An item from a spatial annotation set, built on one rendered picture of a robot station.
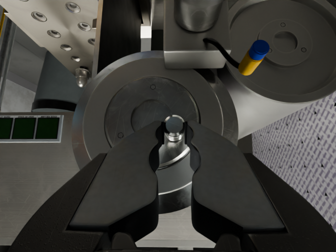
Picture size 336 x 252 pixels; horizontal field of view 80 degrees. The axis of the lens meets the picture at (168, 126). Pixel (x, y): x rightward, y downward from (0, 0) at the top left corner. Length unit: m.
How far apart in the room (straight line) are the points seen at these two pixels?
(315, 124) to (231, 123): 0.12
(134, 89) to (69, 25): 0.30
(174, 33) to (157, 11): 0.42
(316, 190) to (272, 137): 0.12
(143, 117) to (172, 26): 0.07
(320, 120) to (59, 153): 0.52
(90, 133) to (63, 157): 0.39
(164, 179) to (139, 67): 0.10
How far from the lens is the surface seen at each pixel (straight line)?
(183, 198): 0.17
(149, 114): 0.16
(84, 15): 0.42
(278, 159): 0.35
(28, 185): 0.61
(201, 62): 0.17
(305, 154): 0.30
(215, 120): 0.17
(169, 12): 0.18
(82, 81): 0.58
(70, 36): 0.48
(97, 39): 0.24
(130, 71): 0.18
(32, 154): 0.61
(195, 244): 0.52
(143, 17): 0.54
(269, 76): 0.21
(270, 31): 0.23
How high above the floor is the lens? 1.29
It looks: 13 degrees down
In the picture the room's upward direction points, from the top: 180 degrees counter-clockwise
